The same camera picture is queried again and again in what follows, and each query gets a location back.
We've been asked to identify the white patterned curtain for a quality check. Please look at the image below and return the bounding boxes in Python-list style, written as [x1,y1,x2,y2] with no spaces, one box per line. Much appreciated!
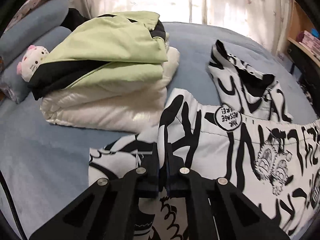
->
[69,0,293,54]

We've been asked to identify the black garment by pillows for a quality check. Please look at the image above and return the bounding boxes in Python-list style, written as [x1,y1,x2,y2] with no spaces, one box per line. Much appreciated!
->
[61,8,89,31]

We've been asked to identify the black cable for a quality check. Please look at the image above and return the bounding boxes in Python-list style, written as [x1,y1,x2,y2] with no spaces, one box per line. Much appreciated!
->
[0,171,28,240]

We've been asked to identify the black patterned hanging cloth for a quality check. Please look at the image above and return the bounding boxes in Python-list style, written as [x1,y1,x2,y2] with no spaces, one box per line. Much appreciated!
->
[298,76,320,118]

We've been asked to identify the pink storage boxes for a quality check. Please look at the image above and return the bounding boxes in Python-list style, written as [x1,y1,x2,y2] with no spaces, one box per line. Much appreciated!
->
[296,30,319,55]

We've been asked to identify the black white graffiti print garment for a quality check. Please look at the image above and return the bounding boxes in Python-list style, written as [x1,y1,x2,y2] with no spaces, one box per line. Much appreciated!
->
[88,41,319,239]

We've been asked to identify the green black folded garment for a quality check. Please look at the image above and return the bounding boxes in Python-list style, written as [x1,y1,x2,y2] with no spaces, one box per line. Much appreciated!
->
[28,11,168,100]

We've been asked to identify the upper blue bolster pillow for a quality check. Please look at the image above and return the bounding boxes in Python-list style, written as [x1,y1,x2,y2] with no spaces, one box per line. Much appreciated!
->
[1,0,68,66]

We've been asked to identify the blue bed sheet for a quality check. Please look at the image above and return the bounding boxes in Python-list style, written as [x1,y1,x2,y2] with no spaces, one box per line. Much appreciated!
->
[1,22,317,236]

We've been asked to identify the wooden bookshelf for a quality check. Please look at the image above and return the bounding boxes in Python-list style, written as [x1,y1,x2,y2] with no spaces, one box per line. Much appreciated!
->
[287,1,319,83]

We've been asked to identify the pink white cat plush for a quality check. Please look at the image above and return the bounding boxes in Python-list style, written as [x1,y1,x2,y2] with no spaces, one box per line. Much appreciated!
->
[17,45,49,82]

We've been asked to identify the cream white folded jacket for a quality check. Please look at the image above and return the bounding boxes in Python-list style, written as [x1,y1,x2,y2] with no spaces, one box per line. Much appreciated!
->
[40,33,180,133]

